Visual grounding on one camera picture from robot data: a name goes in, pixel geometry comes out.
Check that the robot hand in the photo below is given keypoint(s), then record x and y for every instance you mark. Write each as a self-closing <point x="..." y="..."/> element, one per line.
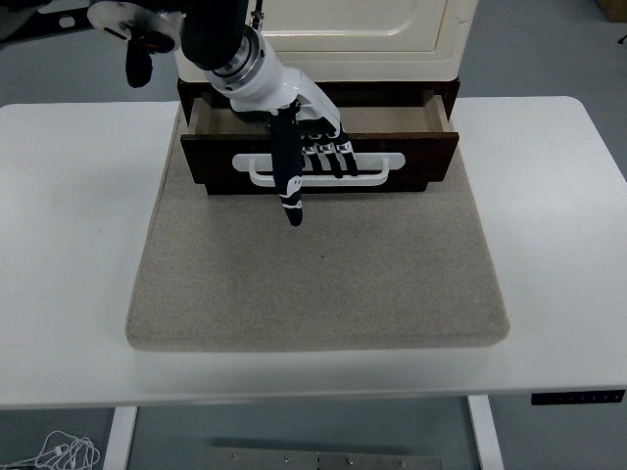
<point x="279" y="88"/>

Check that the dark wooden drawer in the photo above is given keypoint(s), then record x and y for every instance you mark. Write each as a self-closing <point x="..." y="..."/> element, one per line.
<point x="210" y="166"/>

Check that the dark wooden drawer housing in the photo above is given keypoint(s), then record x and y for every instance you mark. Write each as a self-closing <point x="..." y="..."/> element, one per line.
<point x="392" y="87"/>

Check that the cream plastic cabinet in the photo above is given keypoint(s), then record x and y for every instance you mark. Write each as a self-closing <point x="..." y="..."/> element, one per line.
<point x="392" y="54"/>

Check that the beige felt mat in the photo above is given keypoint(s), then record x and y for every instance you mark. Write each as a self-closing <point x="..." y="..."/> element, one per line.
<point x="318" y="274"/>

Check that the cardboard box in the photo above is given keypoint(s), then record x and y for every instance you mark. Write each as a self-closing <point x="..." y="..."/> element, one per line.
<point x="614" y="9"/>

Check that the white table leg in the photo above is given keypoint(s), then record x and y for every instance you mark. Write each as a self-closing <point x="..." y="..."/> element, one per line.
<point x="487" y="436"/>
<point x="120" y="440"/>

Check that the black table control panel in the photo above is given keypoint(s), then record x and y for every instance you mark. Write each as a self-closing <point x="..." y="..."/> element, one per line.
<point x="578" y="397"/>

